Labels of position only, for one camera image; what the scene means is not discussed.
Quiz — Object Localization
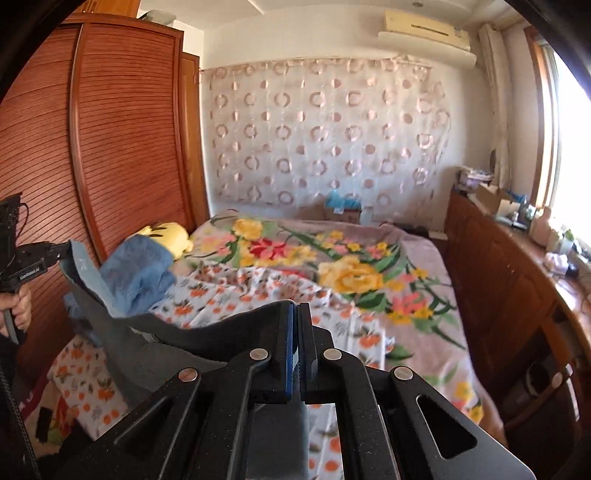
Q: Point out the grey-blue denim shorts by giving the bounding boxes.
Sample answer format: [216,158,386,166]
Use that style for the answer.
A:
[57,239,283,407]

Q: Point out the pink floral bedspread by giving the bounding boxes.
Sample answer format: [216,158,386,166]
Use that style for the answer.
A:
[160,212,505,440]

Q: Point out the blue item on box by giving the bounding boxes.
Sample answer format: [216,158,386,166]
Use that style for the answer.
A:
[324,190,362,215]

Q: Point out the white bottle by window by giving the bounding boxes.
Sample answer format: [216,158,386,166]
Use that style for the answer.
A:
[529,206,552,248]

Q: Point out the sheer circle pattern curtain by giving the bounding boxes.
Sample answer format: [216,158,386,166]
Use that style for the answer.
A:
[202,55,452,226]

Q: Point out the brown louvered wooden wardrobe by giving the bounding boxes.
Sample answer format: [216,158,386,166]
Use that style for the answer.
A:
[0,0,212,393]

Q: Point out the person's left hand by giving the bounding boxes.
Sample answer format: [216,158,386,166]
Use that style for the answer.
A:
[0,285,32,332]

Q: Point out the orange print white blanket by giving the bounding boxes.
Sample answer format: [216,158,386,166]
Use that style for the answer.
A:
[58,264,399,479]

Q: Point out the folded blue jeans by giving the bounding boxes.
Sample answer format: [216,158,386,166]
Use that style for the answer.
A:
[59,234,175,318]

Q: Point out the black coiled cable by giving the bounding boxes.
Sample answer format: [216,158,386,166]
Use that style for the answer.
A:
[0,363,43,480]

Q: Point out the yellow plush toy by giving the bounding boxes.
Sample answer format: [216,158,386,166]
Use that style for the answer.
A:
[136,222,193,260]

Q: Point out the cardboard box on cabinet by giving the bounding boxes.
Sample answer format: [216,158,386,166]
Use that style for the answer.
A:
[476,183,520,217]

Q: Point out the brown wooden side cabinet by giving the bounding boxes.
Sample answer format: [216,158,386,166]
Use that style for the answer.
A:
[444,192,590,435]

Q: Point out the stack of papers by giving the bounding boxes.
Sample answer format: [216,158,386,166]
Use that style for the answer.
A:
[456,166,494,191]

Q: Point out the white wall air conditioner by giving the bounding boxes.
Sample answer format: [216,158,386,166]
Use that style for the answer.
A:
[378,10,477,69]

